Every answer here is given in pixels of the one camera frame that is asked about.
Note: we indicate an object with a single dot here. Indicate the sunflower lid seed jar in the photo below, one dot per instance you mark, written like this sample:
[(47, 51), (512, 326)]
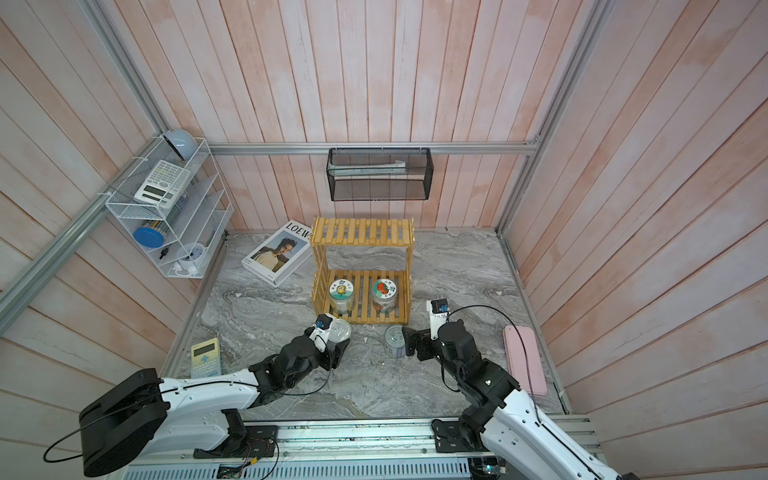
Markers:
[(341, 296)]

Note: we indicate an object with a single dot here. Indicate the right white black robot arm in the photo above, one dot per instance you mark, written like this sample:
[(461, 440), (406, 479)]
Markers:
[(501, 417)]

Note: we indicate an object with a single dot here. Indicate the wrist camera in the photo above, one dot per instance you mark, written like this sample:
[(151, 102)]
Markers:
[(323, 329), (438, 311)]

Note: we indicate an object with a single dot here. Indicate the yellow calculator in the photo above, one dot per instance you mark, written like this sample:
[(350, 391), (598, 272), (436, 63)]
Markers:
[(205, 359)]

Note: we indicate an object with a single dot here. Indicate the blue lid pencil tube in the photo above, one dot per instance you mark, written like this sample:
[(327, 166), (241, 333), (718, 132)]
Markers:
[(152, 233)]

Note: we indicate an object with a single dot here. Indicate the purple label tin can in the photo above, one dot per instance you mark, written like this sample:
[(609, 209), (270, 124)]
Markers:
[(395, 341)]

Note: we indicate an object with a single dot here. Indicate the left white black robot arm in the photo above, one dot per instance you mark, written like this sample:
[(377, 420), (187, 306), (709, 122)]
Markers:
[(146, 414)]

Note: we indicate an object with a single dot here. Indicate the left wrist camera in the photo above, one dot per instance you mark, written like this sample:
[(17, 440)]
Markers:
[(323, 329)]

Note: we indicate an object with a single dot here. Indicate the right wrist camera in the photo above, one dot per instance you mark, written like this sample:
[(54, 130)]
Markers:
[(438, 311)]

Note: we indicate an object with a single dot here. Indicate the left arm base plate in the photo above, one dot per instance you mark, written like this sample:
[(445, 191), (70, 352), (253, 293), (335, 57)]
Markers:
[(252, 442)]

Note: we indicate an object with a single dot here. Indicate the bamboo two-tier shelf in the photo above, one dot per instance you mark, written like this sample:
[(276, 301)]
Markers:
[(375, 233)]

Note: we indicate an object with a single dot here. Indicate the tomato lid seed jar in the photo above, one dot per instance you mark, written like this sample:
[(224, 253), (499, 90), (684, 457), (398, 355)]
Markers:
[(384, 296)]

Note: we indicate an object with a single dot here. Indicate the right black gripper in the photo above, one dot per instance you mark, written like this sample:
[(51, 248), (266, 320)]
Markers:
[(413, 342)]

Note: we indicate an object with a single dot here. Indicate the white wire wall rack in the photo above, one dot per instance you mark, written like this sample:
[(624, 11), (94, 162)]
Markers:
[(200, 215)]

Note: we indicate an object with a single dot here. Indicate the aluminium front rail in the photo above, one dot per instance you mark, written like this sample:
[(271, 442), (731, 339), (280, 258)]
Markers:
[(340, 449)]

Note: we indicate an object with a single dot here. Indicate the white desk calculator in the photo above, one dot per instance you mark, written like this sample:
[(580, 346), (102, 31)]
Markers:
[(163, 185)]

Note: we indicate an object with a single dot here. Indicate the papers in mesh basket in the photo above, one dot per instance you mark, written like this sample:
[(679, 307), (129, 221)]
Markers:
[(367, 170)]

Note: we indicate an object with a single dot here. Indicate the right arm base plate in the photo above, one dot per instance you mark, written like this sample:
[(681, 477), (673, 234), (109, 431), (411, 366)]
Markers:
[(454, 437)]

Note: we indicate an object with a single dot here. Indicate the silver tin can barcode label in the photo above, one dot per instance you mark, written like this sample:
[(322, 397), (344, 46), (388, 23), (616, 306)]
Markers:
[(339, 331)]

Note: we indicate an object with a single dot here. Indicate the LOEWE magazine book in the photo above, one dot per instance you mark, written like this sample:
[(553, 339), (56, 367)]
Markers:
[(281, 254)]

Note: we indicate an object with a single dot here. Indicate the black mesh wall basket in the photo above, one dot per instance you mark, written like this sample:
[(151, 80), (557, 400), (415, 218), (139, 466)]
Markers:
[(415, 185)]

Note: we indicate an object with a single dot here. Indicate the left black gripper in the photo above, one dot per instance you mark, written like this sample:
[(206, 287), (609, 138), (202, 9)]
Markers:
[(332, 358)]

